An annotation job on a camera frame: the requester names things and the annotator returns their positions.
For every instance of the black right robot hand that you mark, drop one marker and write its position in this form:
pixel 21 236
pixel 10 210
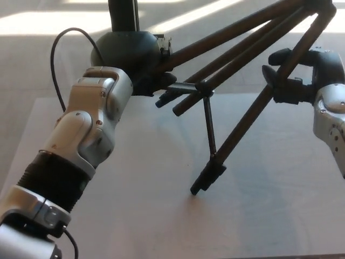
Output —
pixel 328 67

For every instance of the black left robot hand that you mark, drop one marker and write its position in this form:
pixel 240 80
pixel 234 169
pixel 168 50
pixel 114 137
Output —
pixel 126 48

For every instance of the brown black camera tripod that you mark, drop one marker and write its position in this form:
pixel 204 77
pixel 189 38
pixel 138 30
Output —
pixel 241 124

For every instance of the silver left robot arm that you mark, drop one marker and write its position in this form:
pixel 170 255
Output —
pixel 89 126

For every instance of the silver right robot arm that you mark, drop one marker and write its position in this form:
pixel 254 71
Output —
pixel 328 116

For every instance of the black upright post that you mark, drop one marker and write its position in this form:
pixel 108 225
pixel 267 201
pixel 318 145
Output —
pixel 122 13

